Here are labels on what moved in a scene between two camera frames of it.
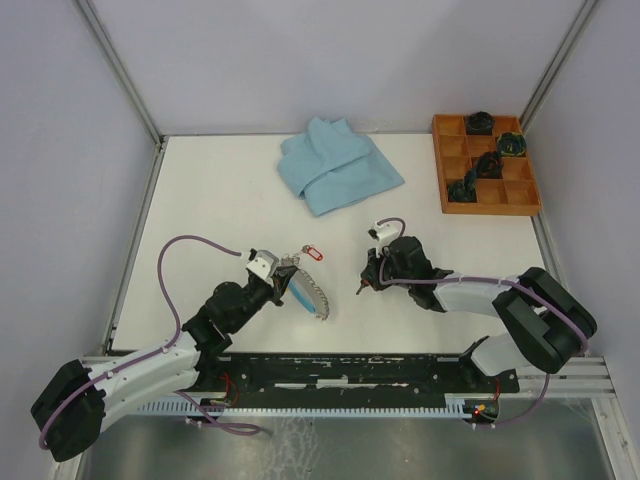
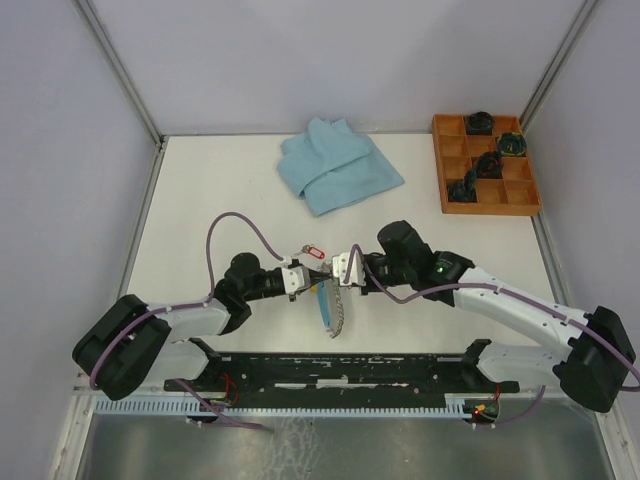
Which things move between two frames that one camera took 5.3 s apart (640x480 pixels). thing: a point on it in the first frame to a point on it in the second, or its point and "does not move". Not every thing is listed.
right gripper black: (371, 270) does not move
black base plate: (336, 377) does not move
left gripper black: (280, 280) to (314, 277)
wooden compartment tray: (475, 177) does not move
